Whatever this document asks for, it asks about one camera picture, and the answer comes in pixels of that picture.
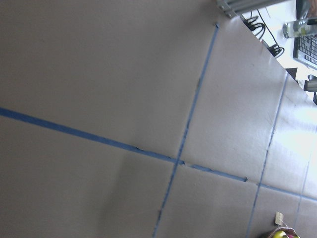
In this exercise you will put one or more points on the basket paper tag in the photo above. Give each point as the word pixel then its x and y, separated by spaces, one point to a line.
pixel 279 218

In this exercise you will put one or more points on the brown wicker basket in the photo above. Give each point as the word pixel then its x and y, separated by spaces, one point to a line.
pixel 289 231

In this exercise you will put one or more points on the black keyboard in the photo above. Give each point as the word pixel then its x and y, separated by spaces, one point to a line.
pixel 305 50

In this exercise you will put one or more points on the clear water bottle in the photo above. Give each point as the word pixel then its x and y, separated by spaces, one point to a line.
pixel 300 28

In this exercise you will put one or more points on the yellow banana left of bunch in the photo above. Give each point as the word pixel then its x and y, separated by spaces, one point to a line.
pixel 280 234

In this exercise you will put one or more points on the aluminium frame post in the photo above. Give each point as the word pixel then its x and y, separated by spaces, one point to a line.
pixel 234 8

